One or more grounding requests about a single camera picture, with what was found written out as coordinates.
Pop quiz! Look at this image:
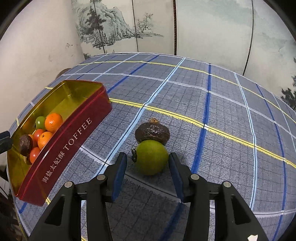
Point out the dark passion fruit front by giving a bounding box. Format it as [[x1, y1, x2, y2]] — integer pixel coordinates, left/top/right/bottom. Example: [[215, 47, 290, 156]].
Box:
[[20, 135, 33, 156]]

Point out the dark passion fruit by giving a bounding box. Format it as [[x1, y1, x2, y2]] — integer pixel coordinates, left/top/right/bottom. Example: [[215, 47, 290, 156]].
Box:
[[20, 135, 33, 156], [135, 118, 171, 146]]

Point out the red orange tomato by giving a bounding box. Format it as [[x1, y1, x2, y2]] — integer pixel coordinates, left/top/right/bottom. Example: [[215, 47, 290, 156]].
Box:
[[29, 147, 41, 164]]

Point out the small red tomato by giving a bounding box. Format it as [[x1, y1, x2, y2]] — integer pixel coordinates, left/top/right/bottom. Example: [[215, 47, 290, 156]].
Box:
[[33, 128, 45, 142]]

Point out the small orange mandarin back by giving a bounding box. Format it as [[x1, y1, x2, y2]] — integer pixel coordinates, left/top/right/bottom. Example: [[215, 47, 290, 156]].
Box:
[[37, 132, 53, 150]]

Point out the green tomato front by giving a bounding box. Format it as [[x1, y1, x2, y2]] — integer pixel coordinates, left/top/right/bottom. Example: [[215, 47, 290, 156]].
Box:
[[35, 116, 46, 130]]

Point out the green tomato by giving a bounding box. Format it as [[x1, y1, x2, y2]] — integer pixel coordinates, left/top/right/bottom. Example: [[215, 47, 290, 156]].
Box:
[[35, 116, 46, 130], [132, 140, 169, 176]]

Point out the red gold toffee tin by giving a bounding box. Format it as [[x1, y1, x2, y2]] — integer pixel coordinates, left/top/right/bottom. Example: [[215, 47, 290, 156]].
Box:
[[7, 80, 112, 206]]

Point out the large orange mandarin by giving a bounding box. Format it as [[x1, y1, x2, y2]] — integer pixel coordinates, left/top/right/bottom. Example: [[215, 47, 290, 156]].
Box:
[[45, 113, 63, 133]]

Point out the green tomato back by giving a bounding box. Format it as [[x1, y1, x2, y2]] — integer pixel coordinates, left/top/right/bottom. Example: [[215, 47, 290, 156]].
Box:
[[132, 140, 169, 176]]

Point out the grey millstone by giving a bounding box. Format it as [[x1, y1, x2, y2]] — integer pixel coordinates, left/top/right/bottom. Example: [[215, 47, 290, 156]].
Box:
[[55, 68, 71, 79]]

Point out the plaid blue tablecloth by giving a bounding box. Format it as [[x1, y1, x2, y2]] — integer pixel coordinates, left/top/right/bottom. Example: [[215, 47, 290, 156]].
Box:
[[10, 53, 295, 240]]

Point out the dark passion fruit back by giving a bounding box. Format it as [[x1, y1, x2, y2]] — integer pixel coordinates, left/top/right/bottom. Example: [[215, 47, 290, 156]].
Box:
[[135, 118, 171, 146]]

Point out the painted folding screen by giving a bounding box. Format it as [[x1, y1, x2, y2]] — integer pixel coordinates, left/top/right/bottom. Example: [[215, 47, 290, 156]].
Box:
[[71, 1, 295, 108]]

